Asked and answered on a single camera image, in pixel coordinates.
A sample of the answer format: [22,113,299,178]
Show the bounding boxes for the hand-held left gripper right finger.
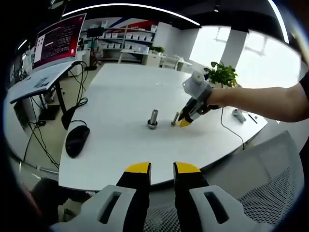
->
[173,161,273,232]

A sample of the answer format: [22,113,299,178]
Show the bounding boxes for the shelf unit with white bins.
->
[96,20,157,53]

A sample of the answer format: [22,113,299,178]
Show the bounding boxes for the thick metal threaded stud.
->
[147,109,159,130]

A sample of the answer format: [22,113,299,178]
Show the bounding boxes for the large potted plant white pot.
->
[204,61,239,89]

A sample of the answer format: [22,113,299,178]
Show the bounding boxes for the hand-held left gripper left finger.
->
[49,161,152,232]

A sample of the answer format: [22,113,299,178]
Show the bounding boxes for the black computer mouse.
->
[65,125,91,159]

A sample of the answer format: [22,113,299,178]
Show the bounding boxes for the black mouse cable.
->
[61,97,89,131]

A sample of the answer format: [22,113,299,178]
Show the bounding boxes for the thin black cable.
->
[221,107,246,150]

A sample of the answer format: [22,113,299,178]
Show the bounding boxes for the black floor cables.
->
[23,96,60,170]

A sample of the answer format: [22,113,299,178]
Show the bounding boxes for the large computer monitor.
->
[32,13,87,71]

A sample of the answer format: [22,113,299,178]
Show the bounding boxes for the green plant on cabinet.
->
[149,45,166,54]

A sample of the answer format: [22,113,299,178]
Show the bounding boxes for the white standing desk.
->
[7,60,80,116]

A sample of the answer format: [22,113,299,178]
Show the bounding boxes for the small white cabinet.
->
[142,53,161,67]

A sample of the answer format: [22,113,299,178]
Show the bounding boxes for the grey handheld controller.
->
[231,109,247,123]

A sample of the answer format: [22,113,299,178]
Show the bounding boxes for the white side table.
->
[119,48,150,64]

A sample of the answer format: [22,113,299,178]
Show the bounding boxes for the black screen on stand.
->
[86,27,105,37]

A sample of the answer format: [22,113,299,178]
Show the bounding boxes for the grey mesh office chair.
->
[144,130,305,232]

